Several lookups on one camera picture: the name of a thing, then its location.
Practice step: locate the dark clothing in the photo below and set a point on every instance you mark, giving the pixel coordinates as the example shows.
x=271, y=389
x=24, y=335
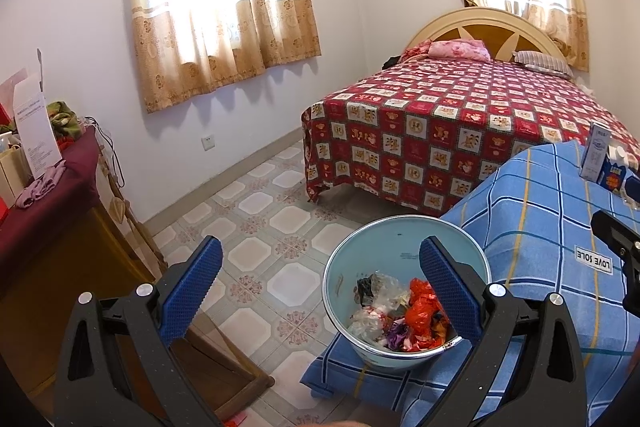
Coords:
x=397, y=61

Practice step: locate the green and red cloth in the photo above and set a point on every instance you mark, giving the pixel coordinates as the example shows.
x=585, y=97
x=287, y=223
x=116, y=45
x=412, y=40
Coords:
x=65, y=119

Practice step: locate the blue checked tablecloth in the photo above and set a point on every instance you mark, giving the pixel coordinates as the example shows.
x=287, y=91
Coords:
x=540, y=227

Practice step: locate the clear plastic bag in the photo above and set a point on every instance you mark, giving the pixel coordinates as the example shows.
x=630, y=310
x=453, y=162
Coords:
x=392, y=292

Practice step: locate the red box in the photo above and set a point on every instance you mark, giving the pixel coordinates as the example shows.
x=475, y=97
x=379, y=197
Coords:
x=4, y=209

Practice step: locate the light blue bin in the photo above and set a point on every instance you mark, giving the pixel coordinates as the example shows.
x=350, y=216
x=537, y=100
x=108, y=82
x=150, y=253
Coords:
x=380, y=247

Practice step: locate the striped pillow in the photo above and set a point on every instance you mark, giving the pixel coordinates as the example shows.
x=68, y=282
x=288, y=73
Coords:
x=542, y=62

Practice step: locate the white wall socket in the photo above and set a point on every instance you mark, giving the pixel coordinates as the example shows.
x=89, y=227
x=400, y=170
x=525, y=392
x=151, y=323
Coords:
x=207, y=141

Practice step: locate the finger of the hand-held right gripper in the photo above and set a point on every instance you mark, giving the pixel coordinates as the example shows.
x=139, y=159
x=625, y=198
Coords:
x=617, y=234

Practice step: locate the grey milk carton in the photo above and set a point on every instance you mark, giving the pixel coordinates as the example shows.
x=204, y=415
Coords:
x=594, y=152

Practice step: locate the purple wrapper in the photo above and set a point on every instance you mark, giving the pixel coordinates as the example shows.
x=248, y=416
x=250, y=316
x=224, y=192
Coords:
x=397, y=337

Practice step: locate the dark wrapper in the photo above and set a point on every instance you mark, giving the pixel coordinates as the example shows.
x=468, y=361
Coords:
x=365, y=291

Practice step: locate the wooden stool frame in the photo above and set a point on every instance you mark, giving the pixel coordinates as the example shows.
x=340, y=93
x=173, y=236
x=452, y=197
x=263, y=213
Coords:
x=250, y=382

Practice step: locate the white paper box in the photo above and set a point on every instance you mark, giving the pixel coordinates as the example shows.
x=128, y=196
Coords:
x=37, y=127

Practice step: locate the bed with red patterned cover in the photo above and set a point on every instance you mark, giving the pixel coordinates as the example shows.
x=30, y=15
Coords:
x=400, y=132

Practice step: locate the cream wooden bed headboard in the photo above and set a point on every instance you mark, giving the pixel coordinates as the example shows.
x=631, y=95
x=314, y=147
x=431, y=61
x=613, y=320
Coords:
x=480, y=14

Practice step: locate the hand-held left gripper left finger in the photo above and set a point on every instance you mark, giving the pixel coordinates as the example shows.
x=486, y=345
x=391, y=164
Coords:
x=192, y=292

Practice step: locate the large beige curtain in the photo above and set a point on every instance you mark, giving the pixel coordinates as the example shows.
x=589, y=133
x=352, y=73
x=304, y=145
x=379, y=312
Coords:
x=225, y=57

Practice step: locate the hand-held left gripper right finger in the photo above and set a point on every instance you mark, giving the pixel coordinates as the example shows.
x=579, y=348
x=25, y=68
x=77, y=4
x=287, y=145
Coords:
x=450, y=287

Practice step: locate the wooden cabinet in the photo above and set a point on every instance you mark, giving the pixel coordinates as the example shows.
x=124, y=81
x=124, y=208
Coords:
x=75, y=257

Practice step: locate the blue carton with white cap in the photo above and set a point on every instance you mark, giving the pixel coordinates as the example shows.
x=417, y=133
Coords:
x=612, y=174

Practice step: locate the maroon cloth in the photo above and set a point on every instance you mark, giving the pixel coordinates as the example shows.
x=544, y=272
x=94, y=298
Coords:
x=75, y=167

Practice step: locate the pink pillow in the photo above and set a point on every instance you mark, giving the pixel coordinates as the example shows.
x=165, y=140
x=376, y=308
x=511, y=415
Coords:
x=457, y=50

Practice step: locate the beige paper bag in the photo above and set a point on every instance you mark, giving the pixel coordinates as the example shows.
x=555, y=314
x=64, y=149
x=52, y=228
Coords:
x=12, y=172

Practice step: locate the mauve cloth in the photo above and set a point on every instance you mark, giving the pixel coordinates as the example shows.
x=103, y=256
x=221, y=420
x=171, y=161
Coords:
x=40, y=187

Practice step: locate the red-orange foil wrapper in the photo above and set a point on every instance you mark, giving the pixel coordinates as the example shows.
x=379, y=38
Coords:
x=422, y=312

